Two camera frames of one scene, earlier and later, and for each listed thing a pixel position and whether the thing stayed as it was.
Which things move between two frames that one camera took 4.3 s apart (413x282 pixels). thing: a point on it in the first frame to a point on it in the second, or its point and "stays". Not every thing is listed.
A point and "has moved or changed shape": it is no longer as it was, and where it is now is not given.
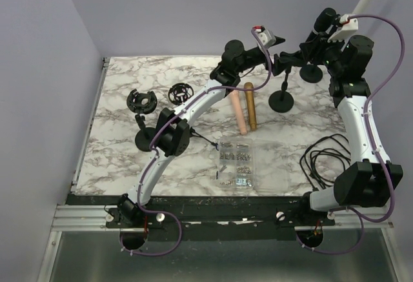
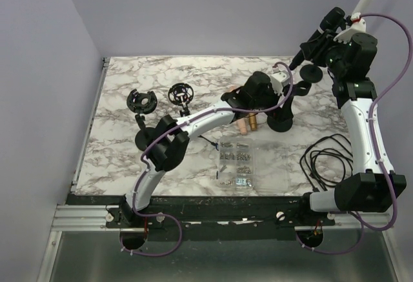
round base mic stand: [282, 100] to [281, 125]
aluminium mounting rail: [84, 217] stays
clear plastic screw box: [258, 166] stays
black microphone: [322, 22] has moved or changed shape
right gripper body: [316, 56] stays
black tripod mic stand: [179, 93] stays
